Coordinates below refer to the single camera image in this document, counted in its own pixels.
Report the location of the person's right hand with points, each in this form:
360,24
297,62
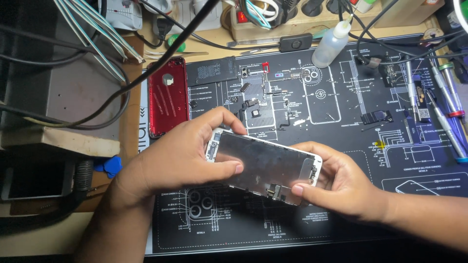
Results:
347,190

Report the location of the person's left hand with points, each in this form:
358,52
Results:
172,164

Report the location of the white phone screen assembly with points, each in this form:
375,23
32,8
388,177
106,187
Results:
263,160

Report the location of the black printed repair mat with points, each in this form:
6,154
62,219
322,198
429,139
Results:
329,228

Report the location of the red phone back housing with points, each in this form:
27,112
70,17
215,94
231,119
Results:
170,106

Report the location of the blue plastic opening picks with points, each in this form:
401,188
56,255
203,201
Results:
109,166

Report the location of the black phone speaker module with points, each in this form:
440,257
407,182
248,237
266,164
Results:
376,117

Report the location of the blue flat pry tool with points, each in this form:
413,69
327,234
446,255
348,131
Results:
413,128

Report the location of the black phone battery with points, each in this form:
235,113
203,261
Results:
212,71

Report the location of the white plastic tweezers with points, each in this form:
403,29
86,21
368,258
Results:
175,55

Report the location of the screwdriver with teal cap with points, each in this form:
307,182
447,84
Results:
446,126

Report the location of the grey metal equipment box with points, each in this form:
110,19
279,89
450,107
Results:
73,95

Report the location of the silver precision screwdriver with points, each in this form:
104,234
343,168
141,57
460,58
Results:
411,87

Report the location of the black charging port flex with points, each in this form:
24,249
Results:
387,75

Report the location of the silver phone with dark screen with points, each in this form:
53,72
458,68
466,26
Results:
33,181

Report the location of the screwdriver with green collar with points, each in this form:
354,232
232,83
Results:
451,91

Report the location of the clear needle squeeze bottle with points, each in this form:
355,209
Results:
329,47

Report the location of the steel tweezers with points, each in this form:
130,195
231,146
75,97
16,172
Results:
256,42

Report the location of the beige power strip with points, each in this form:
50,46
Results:
329,23

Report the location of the small phone camera module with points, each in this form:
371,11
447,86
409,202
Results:
244,72

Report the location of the small red square bracket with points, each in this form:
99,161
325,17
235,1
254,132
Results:
266,67

